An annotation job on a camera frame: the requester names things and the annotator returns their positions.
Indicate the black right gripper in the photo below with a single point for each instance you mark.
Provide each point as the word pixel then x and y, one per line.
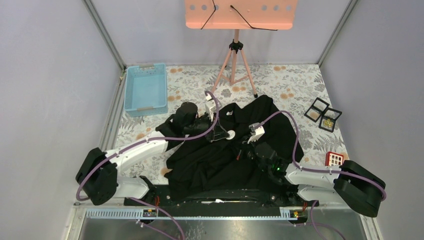
pixel 240 151

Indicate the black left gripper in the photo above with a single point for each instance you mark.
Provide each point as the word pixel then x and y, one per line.
pixel 217 133

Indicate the black shirt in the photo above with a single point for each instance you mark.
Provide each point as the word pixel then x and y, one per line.
pixel 199 165

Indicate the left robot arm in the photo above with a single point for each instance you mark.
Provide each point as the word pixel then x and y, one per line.
pixel 99 176

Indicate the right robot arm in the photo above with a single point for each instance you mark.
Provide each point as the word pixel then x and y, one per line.
pixel 348 184

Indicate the black brooch display tray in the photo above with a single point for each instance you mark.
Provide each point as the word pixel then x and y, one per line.
pixel 320 112

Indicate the floral table mat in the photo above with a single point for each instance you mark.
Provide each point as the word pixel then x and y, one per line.
pixel 292 87

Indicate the red white grid box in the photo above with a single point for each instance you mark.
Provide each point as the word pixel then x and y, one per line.
pixel 333 159

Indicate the light blue plastic basket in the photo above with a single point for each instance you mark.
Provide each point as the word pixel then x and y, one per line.
pixel 146 90

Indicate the pink music stand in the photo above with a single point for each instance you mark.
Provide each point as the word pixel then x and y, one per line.
pixel 237 15

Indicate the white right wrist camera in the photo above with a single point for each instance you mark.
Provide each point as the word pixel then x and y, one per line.
pixel 256 131

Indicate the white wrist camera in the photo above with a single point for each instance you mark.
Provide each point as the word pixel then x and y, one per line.
pixel 256 131
pixel 210 106

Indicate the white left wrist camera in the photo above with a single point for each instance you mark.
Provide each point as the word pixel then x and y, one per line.
pixel 210 106

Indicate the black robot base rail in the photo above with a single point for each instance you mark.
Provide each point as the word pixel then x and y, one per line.
pixel 249 204

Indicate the aluminium frame rail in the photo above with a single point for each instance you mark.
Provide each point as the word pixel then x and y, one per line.
pixel 94 14

